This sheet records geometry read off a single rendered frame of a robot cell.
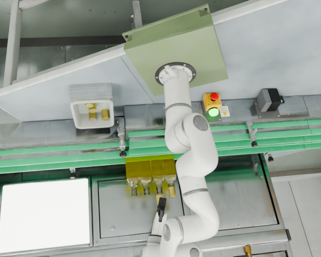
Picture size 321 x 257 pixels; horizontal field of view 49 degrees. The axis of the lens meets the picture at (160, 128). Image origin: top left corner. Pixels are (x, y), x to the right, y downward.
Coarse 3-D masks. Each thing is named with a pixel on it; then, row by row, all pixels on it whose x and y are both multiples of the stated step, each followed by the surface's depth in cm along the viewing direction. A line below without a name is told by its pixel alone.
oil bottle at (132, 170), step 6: (126, 162) 163; (132, 162) 163; (126, 168) 162; (132, 168) 162; (138, 168) 162; (126, 174) 162; (132, 174) 160; (138, 174) 161; (132, 180) 159; (138, 180) 160
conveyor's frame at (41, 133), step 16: (304, 96) 175; (320, 96) 176; (128, 112) 161; (144, 112) 162; (160, 112) 163; (192, 112) 164; (224, 112) 166; (240, 112) 167; (256, 112) 168; (288, 112) 169; (304, 112) 170; (320, 112) 171; (0, 128) 162; (16, 128) 162; (32, 128) 163; (48, 128) 164; (64, 128) 165; (96, 128) 166; (112, 128) 167; (128, 128) 158; (144, 128) 159; (0, 144) 158; (16, 144) 159; (32, 144) 159; (48, 144) 161; (64, 144) 163
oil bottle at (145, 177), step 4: (144, 156) 165; (148, 156) 166; (140, 160) 164; (144, 160) 164; (148, 160) 165; (140, 164) 163; (144, 164) 163; (148, 164) 164; (140, 168) 162; (144, 168) 162; (148, 168) 163; (140, 172) 161; (144, 172) 161; (148, 172) 162; (140, 176) 160; (144, 176) 160; (148, 176) 161; (140, 180) 160; (144, 180) 160; (148, 180) 160
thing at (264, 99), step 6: (264, 90) 164; (270, 90) 165; (276, 90) 165; (258, 96) 168; (264, 96) 163; (270, 96) 163; (276, 96) 163; (258, 102) 169; (264, 102) 162; (270, 102) 161; (276, 102) 162; (264, 108) 165; (270, 108) 166; (276, 108) 166
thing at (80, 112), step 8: (72, 104) 141; (80, 104) 154; (96, 104) 156; (104, 104) 157; (112, 104) 144; (72, 112) 146; (80, 112) 160; (88, 112) 161; (96, 112) 162; (112, 112) 150; (80, 120) 160; (88, 120) 160; (96, 120) 161; (112, 120) 156; (80, 128) 159
